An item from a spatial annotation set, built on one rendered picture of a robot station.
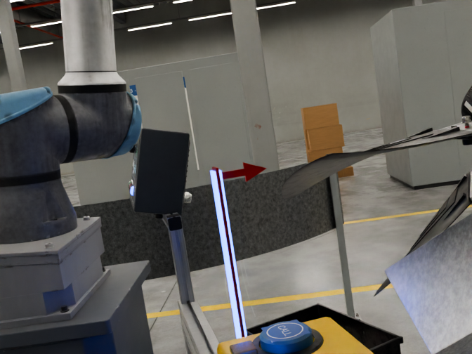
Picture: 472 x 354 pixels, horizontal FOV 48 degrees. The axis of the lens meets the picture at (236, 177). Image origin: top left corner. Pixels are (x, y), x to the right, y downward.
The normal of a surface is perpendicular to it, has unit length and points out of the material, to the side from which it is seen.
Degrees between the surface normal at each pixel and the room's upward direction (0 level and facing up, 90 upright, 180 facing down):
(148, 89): 90
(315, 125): 90
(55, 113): 66
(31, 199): 76
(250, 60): 90
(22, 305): 90
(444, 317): 55
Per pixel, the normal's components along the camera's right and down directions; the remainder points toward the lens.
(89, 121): 0.66, -0.12
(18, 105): 0.48, 0.04
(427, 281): -0.62, -0.41
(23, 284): -0.03, 0.11
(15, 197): 0.11, -0.18
